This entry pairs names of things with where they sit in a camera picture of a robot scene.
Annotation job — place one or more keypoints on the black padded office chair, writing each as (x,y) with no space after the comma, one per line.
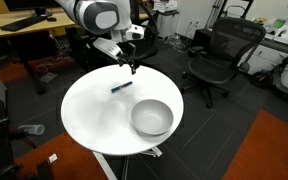
(147,51)

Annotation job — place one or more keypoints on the green marker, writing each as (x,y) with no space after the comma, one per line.
(121,87)

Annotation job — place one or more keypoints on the light wooden desk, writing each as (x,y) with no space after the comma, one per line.
(60,20)

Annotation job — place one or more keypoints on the grey bowl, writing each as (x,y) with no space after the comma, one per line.
(152,116)

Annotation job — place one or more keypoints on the white filing cabinet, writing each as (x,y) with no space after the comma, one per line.
(166,25)

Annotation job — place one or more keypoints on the white workbench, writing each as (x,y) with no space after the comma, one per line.
(285,50)

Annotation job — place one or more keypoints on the black electric scooter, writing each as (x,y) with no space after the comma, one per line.
(285,78)

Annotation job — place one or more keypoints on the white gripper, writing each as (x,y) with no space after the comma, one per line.
(108,47)

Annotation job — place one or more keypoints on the black tripod stand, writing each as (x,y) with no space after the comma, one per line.
(232,8)

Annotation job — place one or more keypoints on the green box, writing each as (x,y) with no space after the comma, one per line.
(279,23)

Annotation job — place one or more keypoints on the black keyboard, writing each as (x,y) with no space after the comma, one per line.
(22,23)

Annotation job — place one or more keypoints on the black computer tower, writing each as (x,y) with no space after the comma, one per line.
(80,50)

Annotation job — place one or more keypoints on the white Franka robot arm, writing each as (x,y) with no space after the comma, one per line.
(97,16)

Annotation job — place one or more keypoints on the small white paper scrap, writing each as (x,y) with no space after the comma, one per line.
(53,158)

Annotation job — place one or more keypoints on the black computer mouse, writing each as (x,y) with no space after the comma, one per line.
(51,19)

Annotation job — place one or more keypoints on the black mesh office chair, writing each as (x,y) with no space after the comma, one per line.
(232,41)

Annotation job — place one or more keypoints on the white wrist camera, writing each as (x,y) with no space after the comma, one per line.
(135,32)

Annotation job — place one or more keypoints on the white table base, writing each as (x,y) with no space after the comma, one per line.
(103,164)

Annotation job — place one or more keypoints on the clear plastic bottle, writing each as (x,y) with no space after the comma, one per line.
(32,129)

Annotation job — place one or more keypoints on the black box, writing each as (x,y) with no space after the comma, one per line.
(202,38)

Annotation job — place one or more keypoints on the black computer monitor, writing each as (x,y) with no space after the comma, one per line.
(27,4)

